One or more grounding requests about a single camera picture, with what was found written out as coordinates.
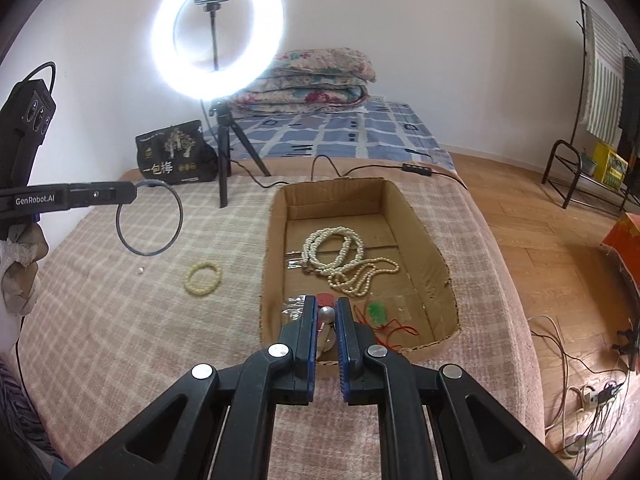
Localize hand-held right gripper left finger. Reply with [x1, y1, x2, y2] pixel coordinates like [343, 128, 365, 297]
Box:
[62, 295, 318, 480]

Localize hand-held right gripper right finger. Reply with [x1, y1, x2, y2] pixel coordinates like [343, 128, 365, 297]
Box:
[336, 297, 576, 480]

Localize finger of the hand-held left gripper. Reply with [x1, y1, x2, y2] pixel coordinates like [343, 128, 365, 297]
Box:
[67, 180, 138, 209]

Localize small silver bead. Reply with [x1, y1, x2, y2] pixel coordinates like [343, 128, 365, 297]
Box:
[316, 305, 338, 353]

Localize green pendant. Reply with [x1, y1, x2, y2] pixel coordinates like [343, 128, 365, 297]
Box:
[352, 300, 420, 351]

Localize long pearl necklace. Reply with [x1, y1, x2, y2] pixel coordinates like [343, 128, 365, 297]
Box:
[300, 227, 401, 297]

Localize thin dark bangle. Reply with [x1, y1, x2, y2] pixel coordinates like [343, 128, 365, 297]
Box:
[115, 180, 184, 256]

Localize cardboard box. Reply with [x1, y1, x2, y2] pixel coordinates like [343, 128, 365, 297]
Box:
[258, 177, 461, 367]

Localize person's left hand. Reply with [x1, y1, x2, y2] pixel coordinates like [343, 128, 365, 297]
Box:
[0, 220, 49, 317]

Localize clear plastic packet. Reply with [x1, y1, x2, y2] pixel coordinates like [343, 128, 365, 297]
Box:
[281, 296, 307, 322]

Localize black printed bag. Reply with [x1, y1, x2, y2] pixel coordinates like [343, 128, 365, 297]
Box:
[135, 120, 218, 184]

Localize black tripod stand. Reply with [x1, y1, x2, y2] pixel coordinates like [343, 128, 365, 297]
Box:
[202, 7, 272, 209]

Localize folded red floral quilt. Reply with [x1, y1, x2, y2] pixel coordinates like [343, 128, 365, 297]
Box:
[227, 77, 370, 113]

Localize blue plaid bedsheet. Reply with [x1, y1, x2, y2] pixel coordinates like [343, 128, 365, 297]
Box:
[205, 101, 456, 171]

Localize dark striped cloth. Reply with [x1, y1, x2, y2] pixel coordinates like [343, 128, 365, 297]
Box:
[0, 355, 61, 471]

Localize folded beige floral quilt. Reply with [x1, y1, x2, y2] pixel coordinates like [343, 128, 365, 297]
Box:
[270, 48, 377, 83]

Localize black clothes rack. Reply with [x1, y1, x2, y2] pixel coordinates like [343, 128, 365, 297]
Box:
[542, 0, 640, 211]

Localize black device on floor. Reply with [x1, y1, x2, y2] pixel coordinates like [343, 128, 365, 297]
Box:
[616, 327, 640, 372]

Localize yellow box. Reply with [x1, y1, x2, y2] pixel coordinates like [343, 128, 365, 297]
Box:
[591, 141, 628, 191]

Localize green striped towel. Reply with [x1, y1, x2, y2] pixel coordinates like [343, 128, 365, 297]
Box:
[580, 5, 626, 146]

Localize dark hanging clothes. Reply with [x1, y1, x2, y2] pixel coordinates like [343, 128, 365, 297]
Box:
[617, 55, 640, 161]

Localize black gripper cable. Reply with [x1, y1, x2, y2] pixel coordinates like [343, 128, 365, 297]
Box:
[22, 61, 57, 93]

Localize cream beaded bracelet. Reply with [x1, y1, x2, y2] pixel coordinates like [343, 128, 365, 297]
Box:
[185, 261, 222, 297]

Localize white ring light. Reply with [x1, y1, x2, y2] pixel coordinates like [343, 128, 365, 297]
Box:
[151, 0, 287, 102]

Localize black cable with inline remote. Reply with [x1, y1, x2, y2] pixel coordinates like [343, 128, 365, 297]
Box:
[227, 155, 468, 191]

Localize tangle of floor cables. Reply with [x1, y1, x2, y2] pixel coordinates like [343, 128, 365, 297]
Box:
[530, 310, 640, 480]

